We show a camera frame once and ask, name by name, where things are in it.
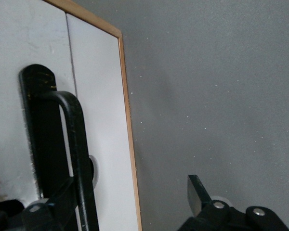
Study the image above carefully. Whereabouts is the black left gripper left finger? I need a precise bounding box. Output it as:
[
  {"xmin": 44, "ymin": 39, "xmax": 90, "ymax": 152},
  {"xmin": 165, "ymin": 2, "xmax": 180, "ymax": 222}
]
[{"xmin": 21, "ymin": 177, "xmax": 80, "ymax": 231}]

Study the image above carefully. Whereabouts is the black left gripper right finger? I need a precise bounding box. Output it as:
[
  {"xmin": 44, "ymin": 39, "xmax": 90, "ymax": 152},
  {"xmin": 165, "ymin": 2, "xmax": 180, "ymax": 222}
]
[{"xmin": 178, "ymin": 174, "xmax": 232, "ymax": 231}]

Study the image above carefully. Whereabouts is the black drawer handle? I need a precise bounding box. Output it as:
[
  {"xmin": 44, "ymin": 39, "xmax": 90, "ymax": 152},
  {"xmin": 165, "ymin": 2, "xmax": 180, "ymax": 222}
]
[{"xmin": 18, "ymin": 63, "xmax": 101, "ymax": 231}]

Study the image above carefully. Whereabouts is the white-fronted wooden drawer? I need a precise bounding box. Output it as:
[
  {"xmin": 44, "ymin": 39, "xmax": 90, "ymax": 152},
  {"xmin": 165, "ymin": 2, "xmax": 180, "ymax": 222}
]
[{"xmin": 0, "ymin": 0, "xmax": 87, "ymax": 231}]

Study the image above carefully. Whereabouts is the wooden drawer cabinet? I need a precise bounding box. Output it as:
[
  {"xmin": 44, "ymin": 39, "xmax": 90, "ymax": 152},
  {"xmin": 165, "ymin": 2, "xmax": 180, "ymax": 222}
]
[{"xmin": 0, "ymin": 0, "xmax": 143, "ymax": 231}]

